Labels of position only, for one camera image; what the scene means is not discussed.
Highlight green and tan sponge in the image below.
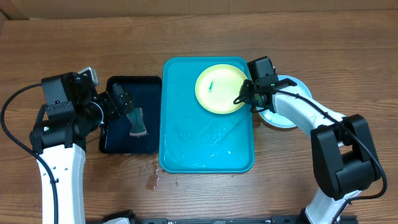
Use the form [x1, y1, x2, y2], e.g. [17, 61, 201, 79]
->
[127, 108, 147, 137]

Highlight yellow-green plate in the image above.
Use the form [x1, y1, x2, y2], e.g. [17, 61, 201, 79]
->
[195, 64, 247, 114]

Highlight light blue plate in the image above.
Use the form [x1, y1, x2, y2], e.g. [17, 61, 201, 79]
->
[259, 75, 312, 129]

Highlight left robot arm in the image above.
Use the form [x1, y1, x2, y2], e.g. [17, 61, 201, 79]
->
[30, 67, 134, 223]

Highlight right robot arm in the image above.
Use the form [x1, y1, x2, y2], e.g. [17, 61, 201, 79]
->
[234, 57, 387, 223]

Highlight black plastic tray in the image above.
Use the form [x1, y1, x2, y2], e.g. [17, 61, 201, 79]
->
[99, 76, 162, 154]

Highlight teal plastic serving tray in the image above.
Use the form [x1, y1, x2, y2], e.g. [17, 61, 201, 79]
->
[159, 57, 254, 173]

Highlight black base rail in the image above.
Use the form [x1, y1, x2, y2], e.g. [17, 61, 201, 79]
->
[86, 210, 359, 224]

